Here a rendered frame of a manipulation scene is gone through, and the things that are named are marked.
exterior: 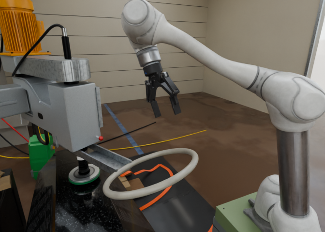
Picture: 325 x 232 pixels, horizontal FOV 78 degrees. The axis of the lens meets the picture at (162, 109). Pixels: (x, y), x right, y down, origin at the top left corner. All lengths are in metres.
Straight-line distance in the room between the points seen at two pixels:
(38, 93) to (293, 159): 1.58
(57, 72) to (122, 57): 5.26
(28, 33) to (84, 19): 4.50
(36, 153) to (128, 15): 2.79
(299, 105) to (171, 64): 6.59
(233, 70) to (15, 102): 1.59
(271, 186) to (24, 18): 1.94
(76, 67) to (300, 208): 1.25
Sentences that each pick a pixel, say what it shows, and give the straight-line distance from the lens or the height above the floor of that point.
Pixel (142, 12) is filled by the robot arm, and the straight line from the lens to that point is 0.62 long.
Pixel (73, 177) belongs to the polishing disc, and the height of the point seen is 0.88.
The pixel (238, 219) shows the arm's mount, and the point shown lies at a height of 0.88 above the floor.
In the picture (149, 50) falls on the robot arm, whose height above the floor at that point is 1.76.
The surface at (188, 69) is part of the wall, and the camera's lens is 7.55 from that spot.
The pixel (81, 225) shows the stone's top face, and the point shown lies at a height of 0.83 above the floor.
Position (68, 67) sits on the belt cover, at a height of 1.66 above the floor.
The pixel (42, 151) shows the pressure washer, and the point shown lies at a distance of 3.19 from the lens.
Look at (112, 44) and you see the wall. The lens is 6.42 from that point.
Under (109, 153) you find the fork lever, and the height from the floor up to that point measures 1.11.
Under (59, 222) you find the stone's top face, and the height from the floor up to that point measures 0.83.
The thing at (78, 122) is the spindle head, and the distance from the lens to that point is 1.36.
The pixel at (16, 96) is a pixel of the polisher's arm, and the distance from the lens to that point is 1.89.
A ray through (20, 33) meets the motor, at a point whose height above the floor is 1.86.
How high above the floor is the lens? 1.78
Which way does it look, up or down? 18 degrees down
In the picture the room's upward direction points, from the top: straight up
